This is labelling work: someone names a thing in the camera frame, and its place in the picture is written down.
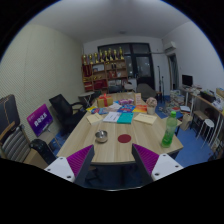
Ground white wall air conditioner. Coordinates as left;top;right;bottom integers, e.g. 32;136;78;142
163;41;178;54

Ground white booklet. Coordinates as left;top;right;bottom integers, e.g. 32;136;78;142
102;111;122;123

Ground teal book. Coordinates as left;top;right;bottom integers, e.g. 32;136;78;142
116;112;135;125

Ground black chair with armrest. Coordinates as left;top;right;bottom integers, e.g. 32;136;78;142
29;138;58;165

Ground orange red book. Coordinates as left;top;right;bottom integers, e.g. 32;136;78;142
132;104;148;114

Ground brown paper bag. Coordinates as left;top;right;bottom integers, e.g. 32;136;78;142
179;113;193;132

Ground wooden shelf unit with trophies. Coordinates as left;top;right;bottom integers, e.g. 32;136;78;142
80;46;129;93

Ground small round white table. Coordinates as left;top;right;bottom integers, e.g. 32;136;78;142
77;91;96;108

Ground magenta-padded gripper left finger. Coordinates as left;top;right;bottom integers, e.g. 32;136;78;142
44;144;96;188

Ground striped cushioned chair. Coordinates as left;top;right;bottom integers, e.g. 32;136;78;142
0;94;33;164

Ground pink flowers in white pot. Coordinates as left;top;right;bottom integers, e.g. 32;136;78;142
145;96;158;116

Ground standing orange card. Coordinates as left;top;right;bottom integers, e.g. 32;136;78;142
133;92;143;106

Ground pink packet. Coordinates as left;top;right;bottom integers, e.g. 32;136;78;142
118;98;135;106

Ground purple sign board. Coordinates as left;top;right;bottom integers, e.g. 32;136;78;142
26;103;54;138

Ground grey armchair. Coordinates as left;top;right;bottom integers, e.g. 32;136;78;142
135;82;158;101

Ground black computer monitor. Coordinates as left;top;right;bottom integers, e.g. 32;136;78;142
181;74;194;88

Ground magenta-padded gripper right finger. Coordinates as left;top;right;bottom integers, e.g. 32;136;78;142
131;143;184;186

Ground gift box with red ribbon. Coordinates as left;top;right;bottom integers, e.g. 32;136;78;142
96;93;114;108

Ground small metal cup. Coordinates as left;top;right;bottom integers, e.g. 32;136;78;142
94;129;109;144

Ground black office chair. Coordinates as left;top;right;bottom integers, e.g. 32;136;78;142
48;93;88;134

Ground flat round red coaster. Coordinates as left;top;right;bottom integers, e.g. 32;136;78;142
117;133;133;144

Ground small beige book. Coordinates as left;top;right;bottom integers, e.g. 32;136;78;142
86;112;105;126

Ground cluttered wooden side desk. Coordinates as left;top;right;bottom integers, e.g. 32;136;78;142
191;88;224;158

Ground green drink bottle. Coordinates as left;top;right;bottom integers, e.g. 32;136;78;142
161;110;179;149

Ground black framed glass door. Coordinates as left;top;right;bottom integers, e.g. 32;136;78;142
97;42;156;91

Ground white round stool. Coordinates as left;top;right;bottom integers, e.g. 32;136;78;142
195;118;215;140

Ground blue printed book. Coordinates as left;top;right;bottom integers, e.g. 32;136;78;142
117;104;136;114

